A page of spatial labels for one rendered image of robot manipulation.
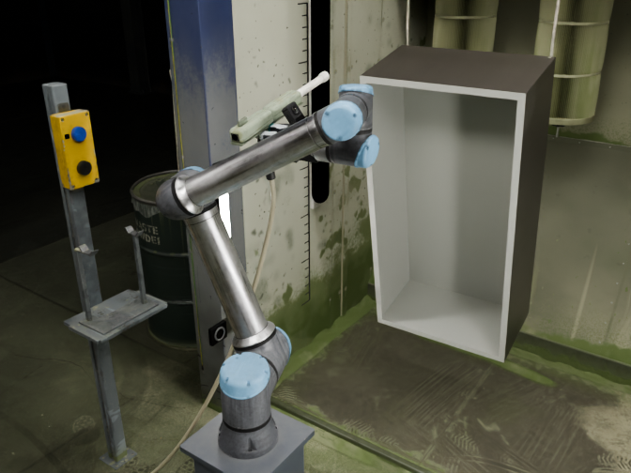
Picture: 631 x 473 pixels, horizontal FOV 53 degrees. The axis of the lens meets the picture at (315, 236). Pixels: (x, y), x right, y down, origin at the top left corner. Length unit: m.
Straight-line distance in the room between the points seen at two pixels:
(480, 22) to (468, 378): 1.84
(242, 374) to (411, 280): 1.51
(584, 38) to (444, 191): 1.02
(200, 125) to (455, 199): 1.15
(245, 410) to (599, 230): 2.32
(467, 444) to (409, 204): 1.11
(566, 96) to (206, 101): 1.80
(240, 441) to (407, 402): 1.36
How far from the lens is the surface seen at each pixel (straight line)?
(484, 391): 3.33
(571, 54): 3.35
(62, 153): 2.30
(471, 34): 3.52
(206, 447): 2.08
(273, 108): 1.87
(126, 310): 2.51
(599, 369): 3.58
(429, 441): 3.00
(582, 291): 3.59
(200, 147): 2.56
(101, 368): 2.74
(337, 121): 1.51
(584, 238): 3.64
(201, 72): 2.46
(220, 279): 1.94
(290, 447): 2.05
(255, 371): 1.91
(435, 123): 2.70
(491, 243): 2.89
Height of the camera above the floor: 2.04
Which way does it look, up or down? 24 degrees down
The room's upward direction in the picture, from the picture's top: straight up
